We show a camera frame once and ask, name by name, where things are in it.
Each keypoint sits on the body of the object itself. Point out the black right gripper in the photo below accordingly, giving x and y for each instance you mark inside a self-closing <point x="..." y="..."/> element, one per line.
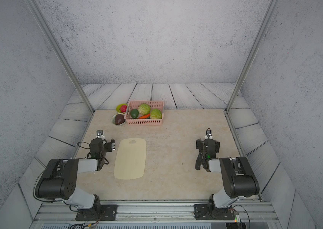
<point x="201" y="144"/>

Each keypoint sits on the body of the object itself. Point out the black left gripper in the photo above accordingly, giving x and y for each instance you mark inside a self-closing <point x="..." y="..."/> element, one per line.
<point x="109" y="147"/>

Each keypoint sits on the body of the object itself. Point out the cream plastic cutting board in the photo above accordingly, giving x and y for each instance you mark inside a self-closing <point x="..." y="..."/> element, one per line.
<point x="130" y="159"/>

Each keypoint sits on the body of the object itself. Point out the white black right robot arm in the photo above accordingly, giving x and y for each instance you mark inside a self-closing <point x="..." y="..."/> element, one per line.
<point x="238" y="178"/>

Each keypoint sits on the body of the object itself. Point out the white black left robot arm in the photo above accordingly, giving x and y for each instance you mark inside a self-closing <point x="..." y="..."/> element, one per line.
<point x="58" y="181"/>

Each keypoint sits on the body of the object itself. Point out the patterned light bowl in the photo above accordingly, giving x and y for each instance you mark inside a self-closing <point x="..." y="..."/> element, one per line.
<point x="114" y="121"/>

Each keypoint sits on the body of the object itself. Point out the dark purple eggplant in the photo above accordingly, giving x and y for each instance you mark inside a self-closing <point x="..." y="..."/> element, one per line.
<point x="119" y="119"/>

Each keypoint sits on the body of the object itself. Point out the yellow green bowl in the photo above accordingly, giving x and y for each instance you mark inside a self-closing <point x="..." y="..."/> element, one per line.
<point x="118" y="108"/>

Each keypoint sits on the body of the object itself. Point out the red apple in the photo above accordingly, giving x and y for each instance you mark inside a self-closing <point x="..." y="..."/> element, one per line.
<point x="123" y="108"/>

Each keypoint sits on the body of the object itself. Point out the dark green avocado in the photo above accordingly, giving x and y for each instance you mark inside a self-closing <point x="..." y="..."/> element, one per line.
<point x="134" y="113"/>

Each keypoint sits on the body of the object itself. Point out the pink plastic basket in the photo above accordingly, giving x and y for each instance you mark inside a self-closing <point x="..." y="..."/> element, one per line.
<point x="133" y="104"/>

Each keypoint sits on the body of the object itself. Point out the orange carrot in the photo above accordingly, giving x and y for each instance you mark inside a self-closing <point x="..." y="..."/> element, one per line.
<point x="145" y="116"/>

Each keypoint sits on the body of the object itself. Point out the green cabbage left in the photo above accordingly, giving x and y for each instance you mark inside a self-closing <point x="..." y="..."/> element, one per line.
<point x="144" y="109"/>

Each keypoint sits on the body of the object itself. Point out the green cabbage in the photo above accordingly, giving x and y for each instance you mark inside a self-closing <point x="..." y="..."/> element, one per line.
<point x="144" y="109"/>
<point x="156" y="114"/>

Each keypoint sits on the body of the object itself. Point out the green cabbage right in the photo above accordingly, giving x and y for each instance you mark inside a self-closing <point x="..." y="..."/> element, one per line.
<point x="156" y="114"/>

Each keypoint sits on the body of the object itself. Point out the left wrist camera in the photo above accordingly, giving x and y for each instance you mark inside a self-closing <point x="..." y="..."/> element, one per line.
<point x="100" y="134"/>

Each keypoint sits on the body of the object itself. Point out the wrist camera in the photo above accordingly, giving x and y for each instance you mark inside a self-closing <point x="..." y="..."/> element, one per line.
<point x="208" y="134"/>
<point x="100" y="134"/>

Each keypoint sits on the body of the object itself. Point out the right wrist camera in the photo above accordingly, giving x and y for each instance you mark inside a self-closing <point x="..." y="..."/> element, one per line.
<point x="208" y="134"/>

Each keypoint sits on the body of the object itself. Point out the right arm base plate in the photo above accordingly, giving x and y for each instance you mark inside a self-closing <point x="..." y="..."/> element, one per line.
<point x="206" y="212"/>

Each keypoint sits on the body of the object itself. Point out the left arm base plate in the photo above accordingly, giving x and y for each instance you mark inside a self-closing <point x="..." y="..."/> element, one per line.
<point x="107" y="212"/>

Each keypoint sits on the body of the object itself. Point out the aluminium mounting rail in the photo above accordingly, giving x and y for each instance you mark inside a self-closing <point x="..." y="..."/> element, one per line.
<point x="180" y="214"/>

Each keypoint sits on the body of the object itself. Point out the right aluminium frame post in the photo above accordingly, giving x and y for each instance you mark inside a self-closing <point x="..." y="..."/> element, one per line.
<point x="254" y="49"/>

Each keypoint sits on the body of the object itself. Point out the aluminium frame post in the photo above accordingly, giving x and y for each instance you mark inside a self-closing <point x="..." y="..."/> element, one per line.
<point x="254" y="49"/>
<point x="42" y="23"/>

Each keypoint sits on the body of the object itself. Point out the left aluminium frame post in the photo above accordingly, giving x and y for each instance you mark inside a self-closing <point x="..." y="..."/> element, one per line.
<point x="42" y="23"/>

